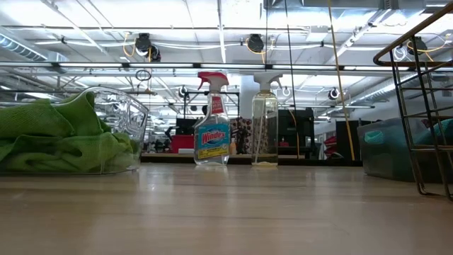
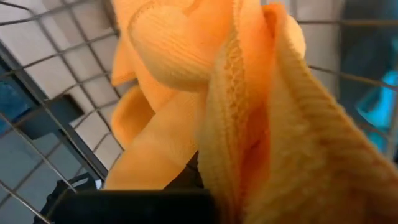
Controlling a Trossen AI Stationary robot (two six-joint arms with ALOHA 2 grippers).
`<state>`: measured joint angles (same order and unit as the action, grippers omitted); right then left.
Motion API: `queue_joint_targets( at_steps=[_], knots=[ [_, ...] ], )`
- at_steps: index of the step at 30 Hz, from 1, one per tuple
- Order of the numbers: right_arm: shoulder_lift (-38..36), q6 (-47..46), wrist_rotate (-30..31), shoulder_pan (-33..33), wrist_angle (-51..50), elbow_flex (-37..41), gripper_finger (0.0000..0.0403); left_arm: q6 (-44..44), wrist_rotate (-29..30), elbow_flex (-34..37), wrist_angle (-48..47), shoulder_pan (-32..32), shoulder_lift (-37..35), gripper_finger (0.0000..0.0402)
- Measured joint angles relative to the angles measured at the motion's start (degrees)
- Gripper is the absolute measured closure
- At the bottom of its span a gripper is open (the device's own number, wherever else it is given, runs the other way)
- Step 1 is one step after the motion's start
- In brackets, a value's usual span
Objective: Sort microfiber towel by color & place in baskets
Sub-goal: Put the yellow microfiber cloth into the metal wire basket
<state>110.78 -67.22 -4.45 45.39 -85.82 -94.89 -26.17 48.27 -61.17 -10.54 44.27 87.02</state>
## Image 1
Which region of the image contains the clear spray bottle white trigger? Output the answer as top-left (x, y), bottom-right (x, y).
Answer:
top-left (251, 72), bottom-right (283, 167)

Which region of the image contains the Windex spray bottle red trigger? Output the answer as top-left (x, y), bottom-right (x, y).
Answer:
top-left (193, 72), bottom-right (231, 166)

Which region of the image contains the dark far counter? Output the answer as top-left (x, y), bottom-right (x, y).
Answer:
top-left (140, 152), bottom-right (364, 166)

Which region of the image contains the black wire basket gold rim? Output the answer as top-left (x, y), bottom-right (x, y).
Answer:
top-left (373, 1), bottom-right (453, 203)

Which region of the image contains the patterned brown fabric item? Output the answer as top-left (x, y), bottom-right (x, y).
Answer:
top-left (229, 117), bottom-right (254, 155)

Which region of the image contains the hanging yellow cable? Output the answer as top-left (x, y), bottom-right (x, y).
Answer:
top-left (327, 0), bottom-right (356, 162)

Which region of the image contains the black cabinet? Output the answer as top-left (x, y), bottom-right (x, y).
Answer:
top-left (277, 108), bottom-right (315, 157)
top-left (335, 120), bottom-right (372, 162)

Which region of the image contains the red box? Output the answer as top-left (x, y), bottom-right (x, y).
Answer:
top-left (171, 134), bottom-right (195, 154)

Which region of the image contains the hanging black cable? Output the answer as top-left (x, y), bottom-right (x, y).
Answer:
top-left (285, 0), bottom-right (300, 149)

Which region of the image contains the clear plastic basket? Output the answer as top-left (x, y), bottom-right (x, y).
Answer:
top-left (0, 86), bottom-right (149, 176)

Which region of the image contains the long ceiling light rail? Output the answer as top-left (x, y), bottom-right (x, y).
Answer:
top-left (0, 62), bottom-right (379, 72)

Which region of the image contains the grey translucent plastic bin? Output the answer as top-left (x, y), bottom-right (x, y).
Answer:
top-left (356, 118), bottom-right (453, 183)

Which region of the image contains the red fabric item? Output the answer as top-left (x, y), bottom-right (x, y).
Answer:
top-left (323, 136), bottom-right (339, 159)

